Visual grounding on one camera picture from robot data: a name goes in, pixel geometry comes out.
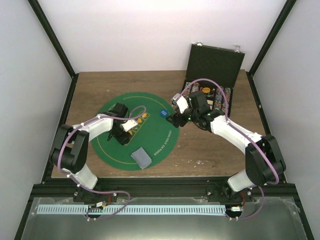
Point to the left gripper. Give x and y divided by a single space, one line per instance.
123 140

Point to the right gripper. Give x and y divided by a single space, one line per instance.
176 118

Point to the blue small blind button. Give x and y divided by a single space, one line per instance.
164 113

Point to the black poker chip case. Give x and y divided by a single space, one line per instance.
215 68

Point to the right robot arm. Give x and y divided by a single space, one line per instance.
263 158

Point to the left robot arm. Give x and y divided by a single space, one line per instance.
70 146

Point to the round green poker mat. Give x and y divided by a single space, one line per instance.
154 133

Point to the grey card deck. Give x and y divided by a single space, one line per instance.
141 157

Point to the light blue slotted strip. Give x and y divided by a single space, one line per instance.
64 209

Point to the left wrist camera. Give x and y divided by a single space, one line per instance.
129 124

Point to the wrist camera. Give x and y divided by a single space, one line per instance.
179 101
129 124

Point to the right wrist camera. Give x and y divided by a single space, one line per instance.
179 101

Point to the black aluminium frame rail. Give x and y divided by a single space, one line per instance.
214 188

